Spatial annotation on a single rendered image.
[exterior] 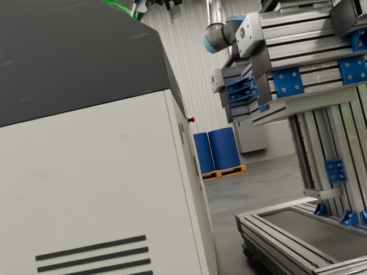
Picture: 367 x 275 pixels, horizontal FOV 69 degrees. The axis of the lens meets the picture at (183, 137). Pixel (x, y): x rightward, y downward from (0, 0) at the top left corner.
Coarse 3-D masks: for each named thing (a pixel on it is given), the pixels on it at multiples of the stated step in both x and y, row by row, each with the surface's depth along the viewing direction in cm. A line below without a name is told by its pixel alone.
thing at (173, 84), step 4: (164, 52) 79; (164, 56) 75; (168, 60) 90; (168, 64) 85; (168, 68) 81; (168, 72) 77; (172, 72) 98; (172, 76) 92; (172, 80) 87; (172, 84) 83; (176, 84) 113; (172, 88) 78; (176, 88) 105; (172, 92) 76; (176, 92) 98; (176, 96) 93; (176, 100) 88; (180, 100) 116; (180, 104) 108; (180, 108) 103; (184, 112) 130; (184, 116) 125
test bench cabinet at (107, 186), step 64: (0, 128) 73; (64, 128) 71; (128, 128) 70; (0, 192) 72; (64, 192) 70; (128, 192) 69; (192, 192) 69; (0, 256) 71; (64, 256) 69; (128, 256) 68; (192, 256) 67
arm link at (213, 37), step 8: (208, 0) 153; (216, 0) 151; (208, 8) 152; (216, 8) 149; (208, 16) 151; (216, 16) 148; (208, 24) 151; (216, 24) 144; (208, 32) 146; (216, 32) 142; (208, 40) 145; (216, 40) 142; (208, 48) 147; (216, 48) 146; (224, 48) 146
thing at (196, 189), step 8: (176, 104) 83; (176, 112) 75; (184, 120) 112; (184, 128) 98; (184, 136) 86; (184, 144) 78; (184, 152) 72; (192, 152) 125; (192, 160) 107; (192, 168) 95; (192, 176) 84; (192, 184) 76; (200, 192) 120; (200, 200) 104; (200, 208) 91; (200, 216) 82; (200, 224) 74; (208, 224) 128; (208, 232) 110; (208, 240) 97; (208, 248) 86; (208, 256) 77; (208, 264) 70; (216, 272) 106
